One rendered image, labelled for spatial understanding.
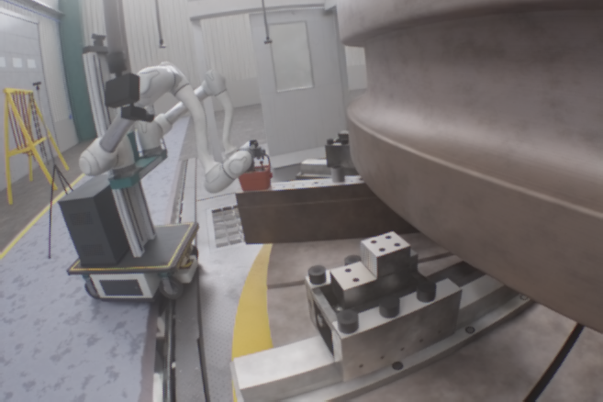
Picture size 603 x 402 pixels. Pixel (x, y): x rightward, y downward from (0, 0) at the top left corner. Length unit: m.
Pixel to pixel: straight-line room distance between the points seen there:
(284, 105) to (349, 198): 3.07
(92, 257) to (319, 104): 3.80
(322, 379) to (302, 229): 1.17
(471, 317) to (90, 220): 2.25
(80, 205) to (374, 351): 1.98
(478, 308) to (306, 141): 4.08
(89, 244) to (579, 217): 2.54
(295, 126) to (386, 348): 4.22
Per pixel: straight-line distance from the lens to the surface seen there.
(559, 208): 0.76
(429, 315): 1.13
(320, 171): 3.24
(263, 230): 2.20
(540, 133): 0.89
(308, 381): 1.22
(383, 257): 1.04
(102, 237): 2.42
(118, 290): 2.53
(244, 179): 2.08
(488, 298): 1.52
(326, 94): 5.11
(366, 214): 2.10
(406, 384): 1.33
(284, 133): 4.98
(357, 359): 1.09
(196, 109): 1.69
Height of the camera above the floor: 1.40
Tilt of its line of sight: 18 degrees down
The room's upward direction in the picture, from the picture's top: 7 degrees counter-clockwise
